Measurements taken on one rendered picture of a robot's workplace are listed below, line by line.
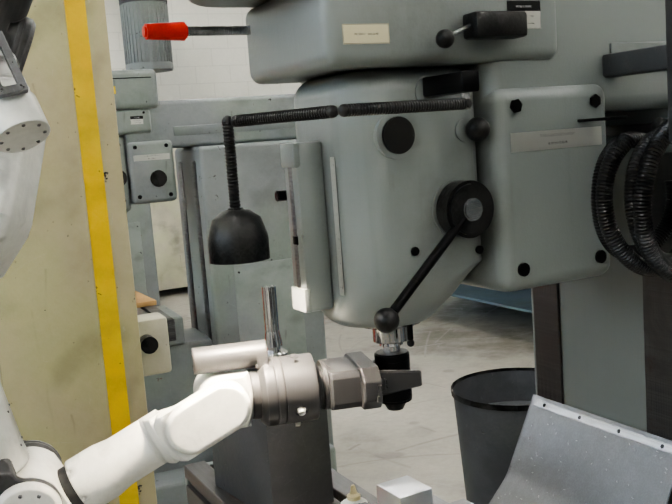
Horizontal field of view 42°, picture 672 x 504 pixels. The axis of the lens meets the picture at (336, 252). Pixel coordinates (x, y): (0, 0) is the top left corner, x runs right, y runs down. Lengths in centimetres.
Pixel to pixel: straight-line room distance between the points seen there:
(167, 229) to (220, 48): 243
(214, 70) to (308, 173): 961
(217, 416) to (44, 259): 172
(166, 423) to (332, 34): 50
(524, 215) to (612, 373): 37
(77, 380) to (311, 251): 182
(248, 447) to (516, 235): 64
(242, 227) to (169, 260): 856
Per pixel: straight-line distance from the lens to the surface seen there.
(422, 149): 107
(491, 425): 308
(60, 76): 277
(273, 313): 148
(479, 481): 320
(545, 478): 150
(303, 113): 95
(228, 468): 162
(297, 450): 150
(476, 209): 107
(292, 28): 107
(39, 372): 281
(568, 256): 119
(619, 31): 126
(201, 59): 1064
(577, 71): 121
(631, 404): 140
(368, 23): 102
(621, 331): 138
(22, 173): 120
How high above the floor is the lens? 155
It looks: 7 degrees down
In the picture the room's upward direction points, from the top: 4 degrees counter-clockwise
